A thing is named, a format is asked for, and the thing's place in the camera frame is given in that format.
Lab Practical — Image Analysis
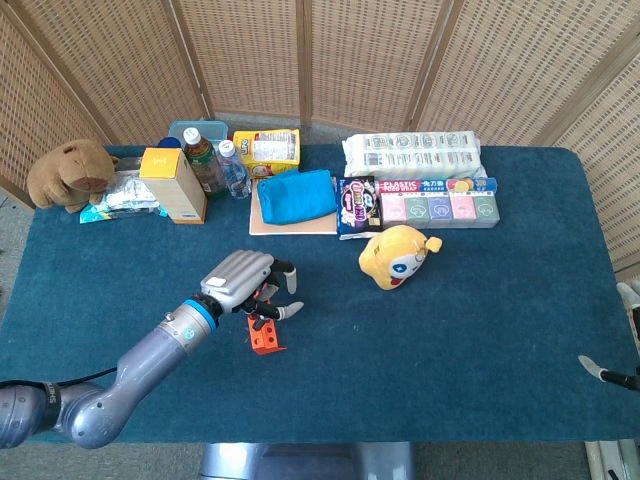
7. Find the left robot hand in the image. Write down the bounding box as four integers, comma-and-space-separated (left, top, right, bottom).
199, 249, 306, 324

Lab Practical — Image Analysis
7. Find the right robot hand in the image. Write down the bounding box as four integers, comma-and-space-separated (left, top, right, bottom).
577, 280, 640, 393

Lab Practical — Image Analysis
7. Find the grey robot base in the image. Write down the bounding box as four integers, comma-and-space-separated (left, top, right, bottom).
199, 441, 417, 480

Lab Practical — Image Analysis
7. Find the orange test tube rack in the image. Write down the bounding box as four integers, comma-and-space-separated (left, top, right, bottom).
246, 287, 289, 357

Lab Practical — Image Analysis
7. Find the blue pouch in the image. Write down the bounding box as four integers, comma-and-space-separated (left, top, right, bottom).
255, 168, 338, 226

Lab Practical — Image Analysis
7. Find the clear water bottle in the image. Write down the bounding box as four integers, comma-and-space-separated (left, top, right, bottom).
217, 138, 253, 200

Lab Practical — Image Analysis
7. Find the tall cream yellow carton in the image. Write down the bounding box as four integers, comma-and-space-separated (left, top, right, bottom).
138, 146, 209, 226

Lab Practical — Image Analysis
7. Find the green tea bottle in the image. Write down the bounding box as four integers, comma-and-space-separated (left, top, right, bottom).
180, 126, 228, 198

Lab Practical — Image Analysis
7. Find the yellow snack box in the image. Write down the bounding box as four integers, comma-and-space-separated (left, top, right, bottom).
232, 128, 302, 180

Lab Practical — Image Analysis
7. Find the crumpled plastic wrapper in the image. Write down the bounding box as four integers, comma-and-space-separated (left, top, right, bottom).
78, 169, 169, 225

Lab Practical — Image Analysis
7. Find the dark purple snack pack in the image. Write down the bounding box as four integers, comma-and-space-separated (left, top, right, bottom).
336, 174, 385, 241

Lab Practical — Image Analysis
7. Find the blue plastic container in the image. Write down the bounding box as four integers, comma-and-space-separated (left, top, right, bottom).
166, 118, 230, 152

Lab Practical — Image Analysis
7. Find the yellow plush toy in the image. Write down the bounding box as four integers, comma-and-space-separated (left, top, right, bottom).
357, 223, 444, 292

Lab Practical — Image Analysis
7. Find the brown capybara plush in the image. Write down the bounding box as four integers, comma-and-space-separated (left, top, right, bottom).
25, 138, 121, 215

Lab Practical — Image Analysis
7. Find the pastel tissue packet bundle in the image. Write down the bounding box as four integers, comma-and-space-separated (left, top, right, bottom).
380, 191, 502, 231

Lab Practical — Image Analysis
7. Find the white tissue roll pack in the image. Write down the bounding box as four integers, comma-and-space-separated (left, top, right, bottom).
341, 130, 488, 180

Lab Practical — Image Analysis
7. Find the plastic food wrap box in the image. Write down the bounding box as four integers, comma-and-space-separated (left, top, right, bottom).
377, 176, 499, 195

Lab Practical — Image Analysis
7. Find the rattan folding screen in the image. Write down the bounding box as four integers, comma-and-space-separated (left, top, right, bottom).
0, 0, 640, 274

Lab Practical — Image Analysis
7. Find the white metal frame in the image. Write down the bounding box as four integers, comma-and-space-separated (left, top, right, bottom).
584, 439, 640, 480

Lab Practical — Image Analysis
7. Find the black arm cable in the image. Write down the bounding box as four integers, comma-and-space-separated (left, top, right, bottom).
62, 367, 120, 385

